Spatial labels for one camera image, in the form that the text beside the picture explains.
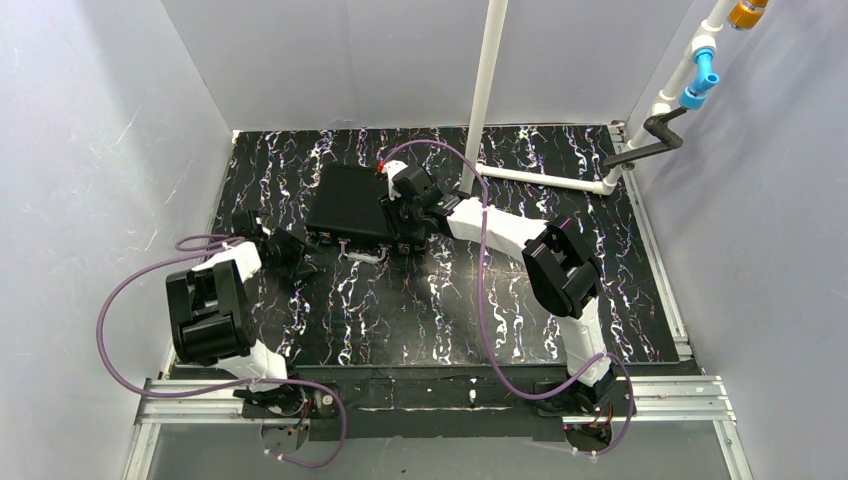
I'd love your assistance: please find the black poker set case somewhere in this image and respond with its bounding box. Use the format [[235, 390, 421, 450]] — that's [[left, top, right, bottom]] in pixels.
[[304, 163, 427, 254]]

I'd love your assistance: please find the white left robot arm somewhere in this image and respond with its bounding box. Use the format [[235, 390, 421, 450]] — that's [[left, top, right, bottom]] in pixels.
[[165, 210, 317, 379]]

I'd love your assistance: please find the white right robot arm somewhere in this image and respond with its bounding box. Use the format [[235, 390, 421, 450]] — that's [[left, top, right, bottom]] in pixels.
[[377, 160, 615, 411]]

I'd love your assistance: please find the blue pipe fitting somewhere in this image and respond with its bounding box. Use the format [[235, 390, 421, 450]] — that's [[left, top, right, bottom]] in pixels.
[[679, 48, 720, 110]]

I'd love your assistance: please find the orange pipe fitting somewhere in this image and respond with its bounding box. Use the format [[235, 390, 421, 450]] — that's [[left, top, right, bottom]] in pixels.
[[726, 0, 769, 31]]

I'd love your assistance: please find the white PVC pipe frame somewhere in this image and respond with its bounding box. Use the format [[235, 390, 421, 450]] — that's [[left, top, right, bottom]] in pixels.
[[461, 1, 736, 196]]

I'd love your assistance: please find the black clamp handle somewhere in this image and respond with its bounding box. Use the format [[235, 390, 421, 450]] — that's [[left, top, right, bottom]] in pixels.
[[602, 105, 690, 170]]

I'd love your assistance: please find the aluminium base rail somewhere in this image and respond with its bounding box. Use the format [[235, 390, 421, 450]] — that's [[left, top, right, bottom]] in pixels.
[[124, 369, 751, 479]]

